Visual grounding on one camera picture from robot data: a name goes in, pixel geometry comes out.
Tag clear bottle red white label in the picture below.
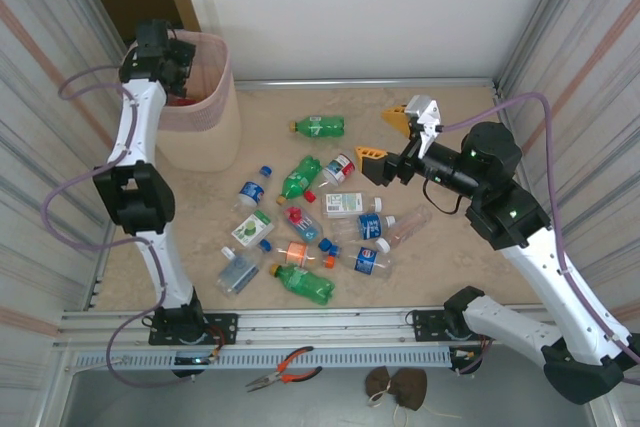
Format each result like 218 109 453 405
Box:
303 153 357 204

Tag clear bottle white green label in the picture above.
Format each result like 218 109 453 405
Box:
322 190 385 220

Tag green soda bottle yellow cap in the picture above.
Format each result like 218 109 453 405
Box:
276 155 324 207
288 115 346 139

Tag clear bottle blue label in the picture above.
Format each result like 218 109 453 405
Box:
329 213 397 244

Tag clear pinkish bottle white cap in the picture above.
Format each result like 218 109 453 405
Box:
375 204 434 253

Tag blue-tinted bottle pink label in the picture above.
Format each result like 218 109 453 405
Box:
283 205 342 254

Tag clear bottle blue round logo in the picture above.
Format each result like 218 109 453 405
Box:
339 245 394 279

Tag small bottle blue label cap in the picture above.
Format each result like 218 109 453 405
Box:
232 165 275 212

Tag bottle lime picture label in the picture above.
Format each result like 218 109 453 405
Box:
221 210 275 259

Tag blue-tinted clear bottle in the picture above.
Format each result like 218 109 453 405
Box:
215 239 274 298

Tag beige slatted waste bin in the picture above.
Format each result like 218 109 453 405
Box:
119 30 244 173

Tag clear bottle orange label cap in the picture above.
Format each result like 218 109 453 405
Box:
272 240 336 268

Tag green soda bottle orange cap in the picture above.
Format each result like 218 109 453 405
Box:
268 263 336 307

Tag brown cloth pouch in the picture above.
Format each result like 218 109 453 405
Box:
391 367 429 412
363 366 397 398

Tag aluminium table edge rail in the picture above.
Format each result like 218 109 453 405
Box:
233 77 499 92

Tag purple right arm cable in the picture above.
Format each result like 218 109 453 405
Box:
439 91 640 383

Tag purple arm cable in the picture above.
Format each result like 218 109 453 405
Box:
439 91 640 383
42 65 196 389

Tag thin black cable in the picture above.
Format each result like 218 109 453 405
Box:
422 179 470 217

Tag long aluminium mounting rail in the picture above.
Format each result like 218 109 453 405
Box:
52 302 599 348

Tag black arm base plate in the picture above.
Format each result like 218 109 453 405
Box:
148 313 239 347
410 309 503 343

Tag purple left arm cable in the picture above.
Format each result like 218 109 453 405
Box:
42 65 196 389

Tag grey slotted cable duct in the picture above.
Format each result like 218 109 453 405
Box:
67 346 456 373

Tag orange handled pliers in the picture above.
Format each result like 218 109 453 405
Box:
244 345 324 394

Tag thin white string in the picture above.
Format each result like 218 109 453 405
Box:
393 402 464 422
367 379 392 409

